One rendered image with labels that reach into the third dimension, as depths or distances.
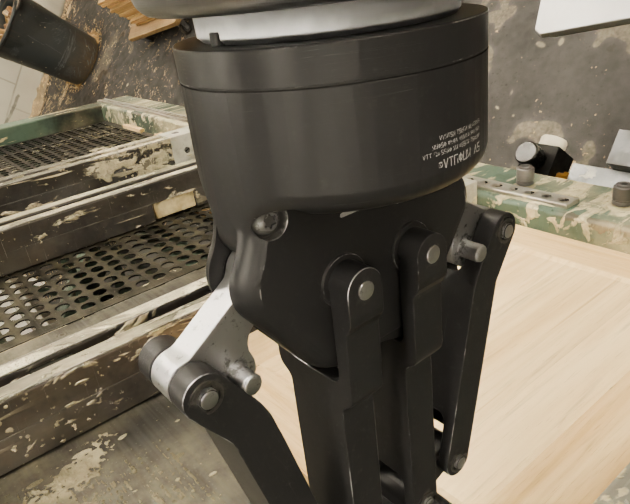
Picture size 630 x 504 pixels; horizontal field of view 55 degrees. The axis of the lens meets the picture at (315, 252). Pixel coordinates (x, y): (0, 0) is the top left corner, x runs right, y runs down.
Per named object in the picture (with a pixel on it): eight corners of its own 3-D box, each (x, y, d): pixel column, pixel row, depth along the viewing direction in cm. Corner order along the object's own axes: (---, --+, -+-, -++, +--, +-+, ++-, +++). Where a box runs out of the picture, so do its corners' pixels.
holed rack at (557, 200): (579, 202, 79) (579, 198, 79) (566, 209, 78) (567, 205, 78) (105, 99, 200) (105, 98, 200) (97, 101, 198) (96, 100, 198)
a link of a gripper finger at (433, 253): (316, 213, 19) (350, 198, 19) (354, 476, 24) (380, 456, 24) (410, 245, 16) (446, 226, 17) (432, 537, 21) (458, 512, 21)
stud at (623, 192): (636, 204, 77) (639, 182, 75) (626, 210, 75) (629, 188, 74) (617, 200, 79) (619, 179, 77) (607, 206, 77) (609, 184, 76)
